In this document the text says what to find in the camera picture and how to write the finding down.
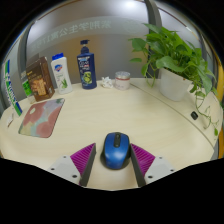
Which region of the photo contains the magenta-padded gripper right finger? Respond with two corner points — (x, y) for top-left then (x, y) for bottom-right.
(129, 143), (177, 188)

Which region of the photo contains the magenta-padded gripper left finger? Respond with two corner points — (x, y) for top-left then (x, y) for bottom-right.
(47, 142), (97, 188)

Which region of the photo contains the blue and black computer mouse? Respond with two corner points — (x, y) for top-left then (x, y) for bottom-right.
(100, 131), (132, 170)

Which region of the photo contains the pastel floral print mouse pad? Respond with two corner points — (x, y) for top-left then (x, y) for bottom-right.
(18, 97), (66, 139)

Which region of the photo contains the green plant in white pot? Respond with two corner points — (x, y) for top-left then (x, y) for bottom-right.
(128, 23), (223, 138)

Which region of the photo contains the crumpled white tissue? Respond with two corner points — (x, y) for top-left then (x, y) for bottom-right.
(101, 76), (115, 89)

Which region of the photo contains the small white jar pink lid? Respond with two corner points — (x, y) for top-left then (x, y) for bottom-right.
(114, 70), (132, 92)

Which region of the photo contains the small white patterned packet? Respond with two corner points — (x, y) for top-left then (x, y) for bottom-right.
(5, 113), (16, 128)

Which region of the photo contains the white bottle with blue cap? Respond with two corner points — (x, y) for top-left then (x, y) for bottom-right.
(50, 52), (74, 95)

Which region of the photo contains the brown cracker box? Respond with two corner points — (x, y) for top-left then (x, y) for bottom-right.
(25, 56), (56, 102)

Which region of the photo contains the dark blue pump bottle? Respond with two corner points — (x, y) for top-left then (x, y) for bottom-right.
(76, 39), (98, 90)

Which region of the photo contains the clear bottle with green label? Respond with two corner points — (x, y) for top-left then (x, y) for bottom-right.
(20, 70), (35, 104)

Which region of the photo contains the white green blue shuttlecock tube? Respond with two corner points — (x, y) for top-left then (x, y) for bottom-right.
(3, 59), (24, 118)

